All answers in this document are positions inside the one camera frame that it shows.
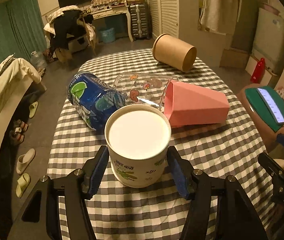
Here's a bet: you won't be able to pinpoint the white printed paper cup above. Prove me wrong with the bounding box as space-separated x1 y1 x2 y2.
105 104 171 188

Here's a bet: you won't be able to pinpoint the pink faceted cup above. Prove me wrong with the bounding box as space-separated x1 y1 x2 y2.
164 81 230 127

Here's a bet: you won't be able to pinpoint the clear printed glass cup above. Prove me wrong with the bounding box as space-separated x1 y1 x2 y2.
113 73 179 112

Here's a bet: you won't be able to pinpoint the brown kraft paper cup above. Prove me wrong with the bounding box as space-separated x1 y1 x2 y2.
152 34 197 73

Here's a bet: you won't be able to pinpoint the green slipper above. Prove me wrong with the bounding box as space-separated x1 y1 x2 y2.
15 173 31 198

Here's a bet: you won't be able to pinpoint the white slipper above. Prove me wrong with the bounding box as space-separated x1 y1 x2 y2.
16 148 35 175

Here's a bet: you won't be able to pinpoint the smartphone with lit screen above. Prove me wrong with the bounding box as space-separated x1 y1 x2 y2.
257 88 284 124

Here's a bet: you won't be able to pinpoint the red white sneaker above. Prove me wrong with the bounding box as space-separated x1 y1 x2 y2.
9 120 28 146

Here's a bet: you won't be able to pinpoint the pale slipper under bed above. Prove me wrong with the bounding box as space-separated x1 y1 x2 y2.
29 101 38 119

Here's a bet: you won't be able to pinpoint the red thermos bottle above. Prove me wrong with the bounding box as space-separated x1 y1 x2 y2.
250 57 265 83

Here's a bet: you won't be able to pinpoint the blue soda can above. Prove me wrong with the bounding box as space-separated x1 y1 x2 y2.
67 72 128 131

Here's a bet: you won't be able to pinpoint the white washing machine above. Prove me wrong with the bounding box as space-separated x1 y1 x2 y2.
252 8 284 75

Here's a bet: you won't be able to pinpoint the large water jug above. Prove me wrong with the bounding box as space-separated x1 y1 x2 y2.
31 51 47 70

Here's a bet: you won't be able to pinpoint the pink basin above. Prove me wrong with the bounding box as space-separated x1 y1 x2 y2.
262 3 280 16

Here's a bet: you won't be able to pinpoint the teal curtain left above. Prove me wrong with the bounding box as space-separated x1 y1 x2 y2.
0 0 47 63

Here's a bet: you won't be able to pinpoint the wooden chair with clothes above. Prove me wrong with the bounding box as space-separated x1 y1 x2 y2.
44 5 99 62

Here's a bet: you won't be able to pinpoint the blue laundry basket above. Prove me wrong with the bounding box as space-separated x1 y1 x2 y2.
99 28 116 43

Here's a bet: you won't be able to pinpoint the hanging white towel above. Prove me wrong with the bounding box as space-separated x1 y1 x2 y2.
199 0 238 35

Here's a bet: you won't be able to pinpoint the dark hard suitcase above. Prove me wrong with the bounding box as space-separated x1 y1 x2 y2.
129 3 150 40

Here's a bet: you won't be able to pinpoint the white louvered wardrobe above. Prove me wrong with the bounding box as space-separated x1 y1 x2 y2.
147 0 227 67

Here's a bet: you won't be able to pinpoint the white desk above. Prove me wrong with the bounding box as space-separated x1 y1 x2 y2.
86 4 134 42

